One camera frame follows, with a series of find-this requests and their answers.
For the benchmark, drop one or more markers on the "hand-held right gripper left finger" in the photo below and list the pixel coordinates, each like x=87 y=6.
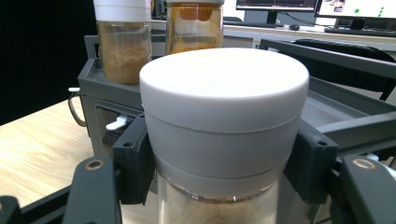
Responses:
x=134 y=161

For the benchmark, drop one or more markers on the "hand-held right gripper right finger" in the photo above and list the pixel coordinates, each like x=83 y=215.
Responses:
x=311 y=161

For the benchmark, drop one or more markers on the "grey corner storage rack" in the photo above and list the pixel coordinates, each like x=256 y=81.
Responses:
x=342 y=105

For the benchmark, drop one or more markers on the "tan powder spice jar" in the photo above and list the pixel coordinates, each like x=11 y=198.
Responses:
x=224 y=109

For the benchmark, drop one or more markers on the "spice jar with spout lid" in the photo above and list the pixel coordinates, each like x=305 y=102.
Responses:
x=124 y=46

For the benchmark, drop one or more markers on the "orange powder spice jar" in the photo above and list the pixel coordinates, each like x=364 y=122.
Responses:
x=194 y=28

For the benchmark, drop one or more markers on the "black computer mouse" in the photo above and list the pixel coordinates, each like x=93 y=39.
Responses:
x=294 y=27

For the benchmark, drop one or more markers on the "black keyboard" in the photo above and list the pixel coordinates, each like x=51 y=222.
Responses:
x=249 y=23
x=361 y=31

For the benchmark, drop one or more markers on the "computer monitor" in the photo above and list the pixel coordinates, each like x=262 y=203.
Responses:
x=275 y=6
x=358 y=9

